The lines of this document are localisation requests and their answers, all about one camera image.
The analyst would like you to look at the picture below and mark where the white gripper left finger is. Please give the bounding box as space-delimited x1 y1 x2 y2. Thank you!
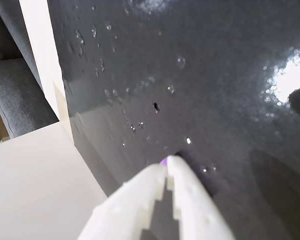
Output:
76 163 168 240

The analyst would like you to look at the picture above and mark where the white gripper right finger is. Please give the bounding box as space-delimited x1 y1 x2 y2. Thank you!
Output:
166 154 236 240

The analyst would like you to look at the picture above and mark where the black table mat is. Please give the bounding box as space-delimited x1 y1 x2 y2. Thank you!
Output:
46 0 300 240

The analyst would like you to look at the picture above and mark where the grey fabric sofa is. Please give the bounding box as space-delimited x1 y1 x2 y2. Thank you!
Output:
0 0 60 140

